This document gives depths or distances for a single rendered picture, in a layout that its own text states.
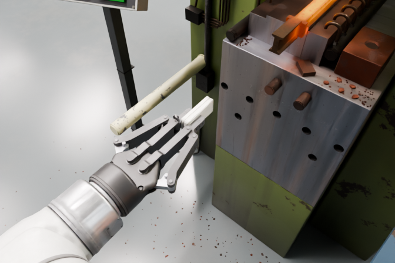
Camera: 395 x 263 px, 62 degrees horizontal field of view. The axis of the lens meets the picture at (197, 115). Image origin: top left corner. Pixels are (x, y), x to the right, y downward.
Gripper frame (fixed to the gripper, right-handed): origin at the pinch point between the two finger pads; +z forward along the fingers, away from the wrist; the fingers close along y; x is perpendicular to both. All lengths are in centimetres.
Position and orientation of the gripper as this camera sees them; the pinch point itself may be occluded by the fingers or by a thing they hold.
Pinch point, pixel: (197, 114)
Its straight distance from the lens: 56.4
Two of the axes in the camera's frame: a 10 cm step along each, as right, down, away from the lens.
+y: 7.7, 4.8, -4.2
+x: 0.0, -6.6, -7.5
